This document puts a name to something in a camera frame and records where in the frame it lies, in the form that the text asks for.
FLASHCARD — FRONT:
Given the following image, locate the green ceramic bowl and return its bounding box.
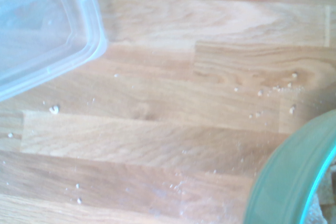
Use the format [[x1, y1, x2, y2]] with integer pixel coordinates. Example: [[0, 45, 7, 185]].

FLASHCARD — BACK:
[[242, 109, 336, 224]]

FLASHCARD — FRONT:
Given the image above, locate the clear plastic container lid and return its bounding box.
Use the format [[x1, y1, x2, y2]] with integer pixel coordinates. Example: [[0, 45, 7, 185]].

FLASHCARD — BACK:
[[0, 0, 109, 103]]

